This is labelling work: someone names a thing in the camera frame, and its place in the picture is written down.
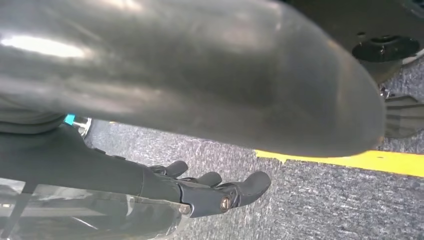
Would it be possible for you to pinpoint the yellow floor tape square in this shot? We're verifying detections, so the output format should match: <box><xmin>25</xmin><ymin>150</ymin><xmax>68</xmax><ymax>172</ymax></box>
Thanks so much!
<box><xmin>255</xmin><ymin>149</ymin><xmax>424</xmax><ymax>178</ymax></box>

